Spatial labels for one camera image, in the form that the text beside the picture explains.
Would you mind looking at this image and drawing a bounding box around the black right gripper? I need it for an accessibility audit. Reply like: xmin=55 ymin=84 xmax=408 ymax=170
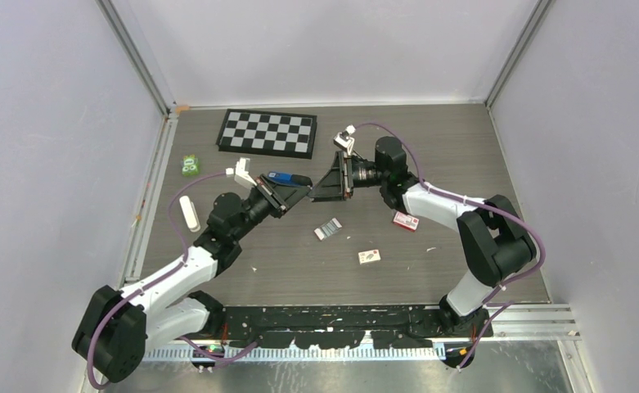
xmin=309 ymin=151 xmax=389 ymax=204

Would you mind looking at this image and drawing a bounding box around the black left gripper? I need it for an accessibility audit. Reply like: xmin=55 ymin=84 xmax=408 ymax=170
xmin=232 ymin=174 xmax=309 ymax=242

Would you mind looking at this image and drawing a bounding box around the blue stapler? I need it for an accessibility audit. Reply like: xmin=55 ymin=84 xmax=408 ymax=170
xmin=267 ymin=171 xmax=313 ymax=187

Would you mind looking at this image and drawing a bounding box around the white staple box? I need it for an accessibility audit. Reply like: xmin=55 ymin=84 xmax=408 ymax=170
xmin=358 ymin=249 xmax=381 ymax=264

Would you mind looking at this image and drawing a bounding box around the red staple box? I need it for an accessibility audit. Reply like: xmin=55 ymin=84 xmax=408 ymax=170
xmin=393 ymin=211 xmax=419 ymax=232

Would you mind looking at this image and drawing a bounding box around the white stapler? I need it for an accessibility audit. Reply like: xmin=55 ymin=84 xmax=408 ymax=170
xmin=178 ymin=195 xmax=200 ymax=233

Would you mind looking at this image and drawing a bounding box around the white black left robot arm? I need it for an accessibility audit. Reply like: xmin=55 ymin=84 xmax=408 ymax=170
xmin=71 ymin=174 xmax=312 ymax=390

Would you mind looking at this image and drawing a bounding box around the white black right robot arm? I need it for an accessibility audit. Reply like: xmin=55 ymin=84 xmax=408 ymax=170
xmin=310 ymin=132 xmax=538 ymax=336

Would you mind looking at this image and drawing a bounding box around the black white chessboard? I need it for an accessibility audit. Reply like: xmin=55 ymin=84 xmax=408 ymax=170
xmin=216 ymin=109 xmax=317 ymax=160

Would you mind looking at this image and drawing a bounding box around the green toy block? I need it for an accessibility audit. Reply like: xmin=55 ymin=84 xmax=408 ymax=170
xmin=182 ymin=155 xmax=200 ymax=177

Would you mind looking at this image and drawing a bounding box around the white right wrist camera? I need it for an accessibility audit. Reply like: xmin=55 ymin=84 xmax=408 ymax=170
xmin=333 ymin=124 xmax=356 ymax=156

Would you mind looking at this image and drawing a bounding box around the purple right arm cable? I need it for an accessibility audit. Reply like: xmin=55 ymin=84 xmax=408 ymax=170
xmin=354 ymin=122 xmax=547 ymax=370

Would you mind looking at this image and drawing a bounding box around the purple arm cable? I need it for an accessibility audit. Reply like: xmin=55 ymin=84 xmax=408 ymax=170
xmin=354 ymin=122 xmax=547 ymax=370
xmin=86 ymin=171 xmax=260 ymax=391

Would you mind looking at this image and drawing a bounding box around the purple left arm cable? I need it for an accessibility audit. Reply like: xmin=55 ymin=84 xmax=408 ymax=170
xmin=86 ymin=171 xmax=260 ymax=391

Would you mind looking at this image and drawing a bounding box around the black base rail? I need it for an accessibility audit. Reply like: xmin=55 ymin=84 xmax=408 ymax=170
xmin=210 ymin=303 xmax=493 ymax=351

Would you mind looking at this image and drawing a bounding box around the slotted cable duct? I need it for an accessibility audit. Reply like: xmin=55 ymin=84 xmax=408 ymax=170
xmin=143 ymin=342 xmax=447 ymax=363

